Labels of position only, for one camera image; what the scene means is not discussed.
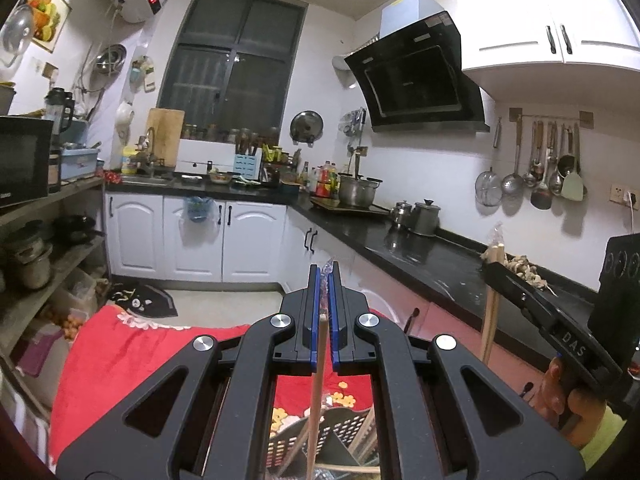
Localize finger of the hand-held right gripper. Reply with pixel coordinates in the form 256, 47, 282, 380
482, 260, 567, 334

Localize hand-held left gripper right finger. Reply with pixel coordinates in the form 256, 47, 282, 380
328, 262, 586, 480

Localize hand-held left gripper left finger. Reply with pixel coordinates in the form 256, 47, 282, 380
55, 264, 321, 480

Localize black plastic utensil basket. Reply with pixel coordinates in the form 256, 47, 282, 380
267, 400, 381, 480

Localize row of hanging cooking utensils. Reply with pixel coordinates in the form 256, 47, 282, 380
502, 119, 588, 210

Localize person's right hand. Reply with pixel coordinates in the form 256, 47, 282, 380
541, 355, 608, 428

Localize garlic bunch on counter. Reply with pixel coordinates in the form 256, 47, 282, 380
502, 254, 557, 297

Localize wooden tray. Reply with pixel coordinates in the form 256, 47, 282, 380
310, 196, 392, 217

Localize small lidded steel pot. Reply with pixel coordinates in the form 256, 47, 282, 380
411, 199, 442, 237

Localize steel kettle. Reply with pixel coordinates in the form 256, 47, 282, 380
389, 200, 415, 228

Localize large steel stockpot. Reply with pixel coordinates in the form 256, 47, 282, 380
337, 172, 383, 207

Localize cluster of condiment bottles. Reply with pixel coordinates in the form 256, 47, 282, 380
300, 160, 341, 198

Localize blue plastic bag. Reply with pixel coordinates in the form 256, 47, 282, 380
184, 196, 221, 225

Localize blue knife block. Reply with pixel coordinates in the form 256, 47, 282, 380
234, 129, 263, 182

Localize dark patterned floor mat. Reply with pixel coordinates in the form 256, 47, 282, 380
107, 282, 178, 319

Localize red floral blanket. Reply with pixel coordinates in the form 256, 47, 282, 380
50, 305, 401, 480

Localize white base cabinets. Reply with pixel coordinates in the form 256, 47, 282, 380
104, 192, 361, 291

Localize steel pot lid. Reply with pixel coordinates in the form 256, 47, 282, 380
290, 110, 324, 148

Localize white rectangular box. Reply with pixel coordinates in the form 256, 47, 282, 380
177, 139, 238, 173

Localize small hanging kitchen tools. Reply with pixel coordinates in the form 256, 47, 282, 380
340, 108, 368, 137

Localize row of glass jars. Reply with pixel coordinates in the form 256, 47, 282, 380
181, 124, 241, 142

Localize kitchen faucet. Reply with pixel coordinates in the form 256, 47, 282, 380
139, 127, 161, 177

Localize wooden cutting board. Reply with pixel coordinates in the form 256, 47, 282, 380
146, 108, 185, 168

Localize black range hood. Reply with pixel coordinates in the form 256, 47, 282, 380
344, 0, 491, 133

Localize black wok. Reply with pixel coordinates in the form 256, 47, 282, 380
54, 215, 98, 243

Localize dark framed window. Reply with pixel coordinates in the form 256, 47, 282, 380
157, 0, 307, 141

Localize purple storage box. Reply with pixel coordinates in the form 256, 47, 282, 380
17, 332, 63, 377

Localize white jug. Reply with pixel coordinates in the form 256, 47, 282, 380
116, 101, 136, 133

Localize light blue container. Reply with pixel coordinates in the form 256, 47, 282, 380
60, 146, 100, 180

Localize wooden shelf unit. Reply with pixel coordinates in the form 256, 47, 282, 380
0, 177, 108, 411

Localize stacked old pots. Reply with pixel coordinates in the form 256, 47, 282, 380
5, 221, 53, 290

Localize black microwave oven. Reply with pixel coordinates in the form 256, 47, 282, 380
0, 116, 55, 209

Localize dark blender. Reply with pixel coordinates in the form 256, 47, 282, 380
45, 87, 76, 133

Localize steel mixing bowl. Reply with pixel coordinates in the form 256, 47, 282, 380
95, 44, 127, 75

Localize round glass lid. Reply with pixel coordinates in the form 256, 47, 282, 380
0, 4, 37, 67

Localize wire mesh strainer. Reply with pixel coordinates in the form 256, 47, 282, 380
474, 117, 503, 207

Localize wall power outlet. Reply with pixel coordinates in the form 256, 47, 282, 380
611, 184, 638, 208

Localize wall utensil rail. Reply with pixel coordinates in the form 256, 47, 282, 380
509, 107, 595, 128

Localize white wall cabinet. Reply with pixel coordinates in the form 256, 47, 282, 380
454, 0, 640, 98

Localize fruit wall poster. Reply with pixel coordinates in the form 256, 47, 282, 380
20, 0, 73, 53

